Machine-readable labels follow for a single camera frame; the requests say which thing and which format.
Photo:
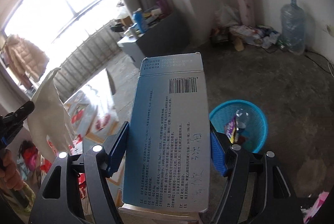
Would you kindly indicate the pink floral blanket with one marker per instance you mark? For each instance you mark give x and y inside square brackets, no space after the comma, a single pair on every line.
[317,209]

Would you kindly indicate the clear plastic cola bottle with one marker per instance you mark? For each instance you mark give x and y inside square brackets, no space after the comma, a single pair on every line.
[241,117]

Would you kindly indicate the purple yellow noodle bag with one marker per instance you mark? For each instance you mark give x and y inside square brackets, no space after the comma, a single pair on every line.
[231,130]

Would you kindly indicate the white plastic bag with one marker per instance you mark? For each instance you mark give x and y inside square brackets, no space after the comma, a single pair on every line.
[227,15]

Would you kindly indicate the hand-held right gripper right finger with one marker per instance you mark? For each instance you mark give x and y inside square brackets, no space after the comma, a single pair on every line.
[218,153]

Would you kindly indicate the beige padded jacket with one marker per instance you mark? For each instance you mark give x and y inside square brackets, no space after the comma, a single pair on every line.
[23,57]

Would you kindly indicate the paper litter pile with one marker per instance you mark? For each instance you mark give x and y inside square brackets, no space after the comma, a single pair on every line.
[250,35]

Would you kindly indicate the large clear water jug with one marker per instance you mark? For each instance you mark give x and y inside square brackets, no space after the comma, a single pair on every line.
[292,25]

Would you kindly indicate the blue white medicine box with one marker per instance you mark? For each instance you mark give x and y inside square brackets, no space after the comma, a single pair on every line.
[169,135]

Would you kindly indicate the colourful cloth pile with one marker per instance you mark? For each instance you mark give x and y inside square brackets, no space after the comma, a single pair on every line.
[28,158]

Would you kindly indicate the blue plastic mesh basket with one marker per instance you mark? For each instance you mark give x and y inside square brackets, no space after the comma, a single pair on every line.
[227,109]

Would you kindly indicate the person's left hand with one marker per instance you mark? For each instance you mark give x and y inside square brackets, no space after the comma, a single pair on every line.
[11,171]

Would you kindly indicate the metal window railing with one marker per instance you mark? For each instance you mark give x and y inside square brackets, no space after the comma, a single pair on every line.
[86,57]

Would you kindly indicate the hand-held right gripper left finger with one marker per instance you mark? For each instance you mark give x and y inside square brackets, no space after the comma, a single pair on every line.
[118,148]

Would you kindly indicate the white paper tissue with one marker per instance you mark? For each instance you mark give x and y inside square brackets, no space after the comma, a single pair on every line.
[49,119]

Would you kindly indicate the fruit print tablecloth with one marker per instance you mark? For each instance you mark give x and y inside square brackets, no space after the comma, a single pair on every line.
[101,119]

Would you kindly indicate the grey cabinet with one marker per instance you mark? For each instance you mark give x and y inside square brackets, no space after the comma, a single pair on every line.
[156,44]

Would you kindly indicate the blue plastic bottle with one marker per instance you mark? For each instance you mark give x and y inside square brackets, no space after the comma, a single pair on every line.
[137,21]

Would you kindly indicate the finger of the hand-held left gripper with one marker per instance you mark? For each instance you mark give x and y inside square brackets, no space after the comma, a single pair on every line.
[9,132]
[19,113]

